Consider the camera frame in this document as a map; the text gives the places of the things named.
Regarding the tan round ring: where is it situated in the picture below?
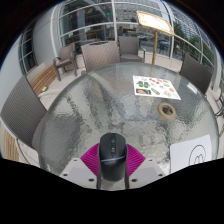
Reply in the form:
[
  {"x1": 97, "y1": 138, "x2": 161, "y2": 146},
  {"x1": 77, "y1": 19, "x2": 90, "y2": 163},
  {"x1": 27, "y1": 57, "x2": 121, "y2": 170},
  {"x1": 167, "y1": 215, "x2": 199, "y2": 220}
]
[{"x1": 157, "y1": 102, "x2": 177, "y2": 121}]

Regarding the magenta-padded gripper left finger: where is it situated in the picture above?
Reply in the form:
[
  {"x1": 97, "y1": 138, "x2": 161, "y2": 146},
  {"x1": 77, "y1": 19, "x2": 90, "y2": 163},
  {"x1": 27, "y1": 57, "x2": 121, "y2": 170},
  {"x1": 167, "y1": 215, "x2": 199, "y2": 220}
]
[{"x1": 59, "y1": 142, "x2": 102, "y2": 190}]

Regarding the wooden slat bench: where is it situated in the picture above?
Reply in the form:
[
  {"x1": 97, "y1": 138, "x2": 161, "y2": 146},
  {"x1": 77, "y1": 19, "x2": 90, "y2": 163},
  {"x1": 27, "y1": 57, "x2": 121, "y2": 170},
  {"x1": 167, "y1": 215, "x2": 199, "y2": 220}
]
[
  {"x1": 0, "y1": 126, "x2": 20, "y2": 160},
  {"x1": 26, "y1": 63, "x2": 58, "y2": 97}
]

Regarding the white sheet with food pictures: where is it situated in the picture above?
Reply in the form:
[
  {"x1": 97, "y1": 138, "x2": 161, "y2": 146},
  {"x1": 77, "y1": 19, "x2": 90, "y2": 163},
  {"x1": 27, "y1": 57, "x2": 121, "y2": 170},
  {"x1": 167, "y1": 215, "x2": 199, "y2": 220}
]
[{"x1": 132, "y1": 75, "x2": 182, "y2": 101}]

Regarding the golden menu stand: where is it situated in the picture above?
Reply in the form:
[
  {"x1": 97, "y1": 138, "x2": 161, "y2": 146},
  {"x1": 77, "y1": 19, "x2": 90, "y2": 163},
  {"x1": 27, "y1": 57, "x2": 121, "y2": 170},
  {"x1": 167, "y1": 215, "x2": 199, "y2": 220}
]
[{"x1": 135, "y1": 9, "x2": 175, "y2": 65}]

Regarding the white mouse pad with drawing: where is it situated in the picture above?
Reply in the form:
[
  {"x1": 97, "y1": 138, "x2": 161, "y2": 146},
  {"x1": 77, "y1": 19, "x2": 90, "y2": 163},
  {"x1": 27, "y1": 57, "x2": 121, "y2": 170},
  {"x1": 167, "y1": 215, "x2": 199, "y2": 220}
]
[{"x1": 169, "y1": 134, "x2": 213, "y2": 174}]

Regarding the black computer mouse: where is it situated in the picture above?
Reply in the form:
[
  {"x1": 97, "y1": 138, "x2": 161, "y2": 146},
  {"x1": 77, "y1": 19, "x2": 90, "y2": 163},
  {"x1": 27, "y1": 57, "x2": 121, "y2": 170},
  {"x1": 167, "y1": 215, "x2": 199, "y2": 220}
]
[{"x1": 98, "y1": 132, "x2": 129, "y2": 183}]

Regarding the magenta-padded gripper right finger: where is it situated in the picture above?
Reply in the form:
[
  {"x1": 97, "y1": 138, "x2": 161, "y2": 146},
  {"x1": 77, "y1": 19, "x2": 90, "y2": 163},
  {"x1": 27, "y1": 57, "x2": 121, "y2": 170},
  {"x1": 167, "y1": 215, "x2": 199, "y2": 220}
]
[{"x1": 123, "y1": 143, "x2": 167, "y2": 190}]

